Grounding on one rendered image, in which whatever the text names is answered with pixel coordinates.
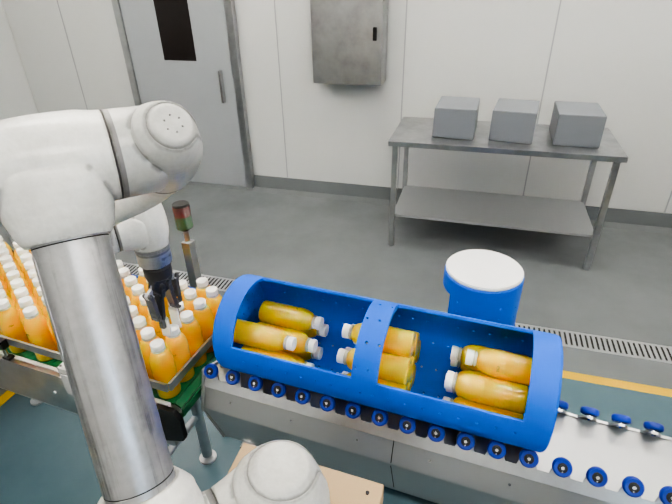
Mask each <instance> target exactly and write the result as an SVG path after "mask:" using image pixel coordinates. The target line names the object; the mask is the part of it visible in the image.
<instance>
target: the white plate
mask: <svg viewBox="0 0 672 504"><path fill-rule="evenodd" d="M446 270H447V272H448V274H449V275H450V276H451V277H452V278H453V279H454V280H455V281H457V282H458V283H460V284H462V285H464V286H466V287H469V288H472V289H476V290H480V291H489V292H498V291H505V290H509V289H512V288H514V287H516V286H518V285H519V284H520V283H521V282H522V281H523V278H524V271H523V269H522V267H521V266H520V265H519V264H518V263H517V262H516V261H515V260H513V259H512V258H510V257H508V256H506V255H504V254H501V253H498V252H494V251H489V250H480V249H473V250H465V251H461V252H458V253H456V254H454V255H452V256H451V257H450V258H449V259H448V260H447V263H446Z"/></svg>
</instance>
